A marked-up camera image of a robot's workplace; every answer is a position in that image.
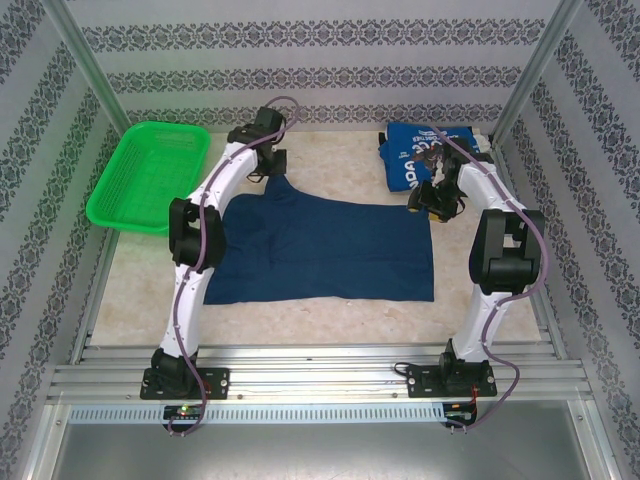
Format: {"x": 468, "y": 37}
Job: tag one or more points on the grey metal tray panel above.
{"x": 320, "y": 450}

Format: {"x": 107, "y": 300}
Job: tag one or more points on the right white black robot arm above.
{"x": 480, "y": 320}

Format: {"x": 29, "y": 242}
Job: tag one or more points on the royal blue printed t-shirt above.
{"x": 400, "y": 165}

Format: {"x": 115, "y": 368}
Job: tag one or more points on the navy blue t-shirt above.
{"x": 325, "y": 250}

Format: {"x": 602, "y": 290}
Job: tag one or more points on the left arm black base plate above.
{"x": 215, "y": 382}

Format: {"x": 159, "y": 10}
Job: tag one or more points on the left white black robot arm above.
{"x": 185, "y": 310}

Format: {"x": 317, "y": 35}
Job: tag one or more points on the green plastic basket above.
{"x": 145, "y": 170}

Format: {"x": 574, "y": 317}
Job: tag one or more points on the aluminium side frame rail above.
{"x": 104, "y": 255}
{"x": 552, "y": 332}

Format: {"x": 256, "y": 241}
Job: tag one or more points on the white folded t-shirt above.
{"x": 482, "y": 137}

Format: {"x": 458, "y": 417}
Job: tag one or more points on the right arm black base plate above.
{"x": 420, "y": 382}

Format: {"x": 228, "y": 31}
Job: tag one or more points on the aluminium frame post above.
{"x": 85, "y": 60}
{"x": 535, "y": 70}

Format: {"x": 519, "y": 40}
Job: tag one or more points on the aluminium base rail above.
{"x": 320, "y": 380}

